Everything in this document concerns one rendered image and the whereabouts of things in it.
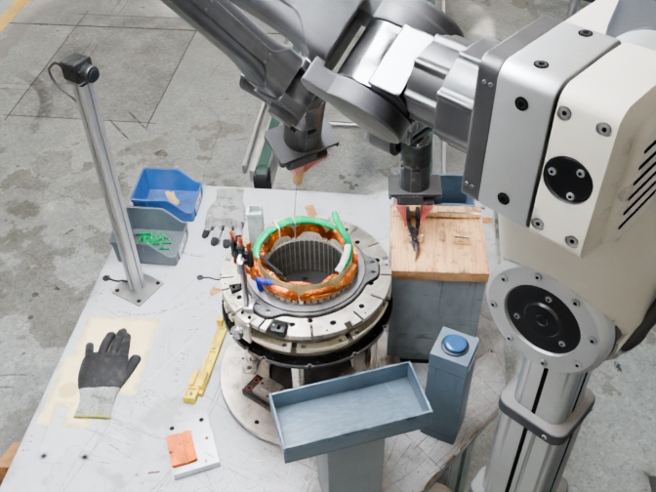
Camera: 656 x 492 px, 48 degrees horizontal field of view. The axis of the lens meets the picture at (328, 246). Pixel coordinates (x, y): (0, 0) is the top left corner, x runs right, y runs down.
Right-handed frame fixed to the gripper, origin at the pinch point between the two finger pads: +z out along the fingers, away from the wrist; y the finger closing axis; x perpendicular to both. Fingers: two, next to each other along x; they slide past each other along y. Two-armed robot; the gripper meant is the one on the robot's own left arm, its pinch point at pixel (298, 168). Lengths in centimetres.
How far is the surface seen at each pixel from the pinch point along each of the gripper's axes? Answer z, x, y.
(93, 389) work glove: 54, 1, 46
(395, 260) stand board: 25.4, 13.0, -16.3
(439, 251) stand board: 25.3, 15.2, -25.2
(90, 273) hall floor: 172, -84, 38
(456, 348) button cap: 19.4, 34.8, -14.8
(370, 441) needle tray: 17.1, 42.2, 7.4
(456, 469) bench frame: 100, 50, -29
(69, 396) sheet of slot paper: 55, 0, 51
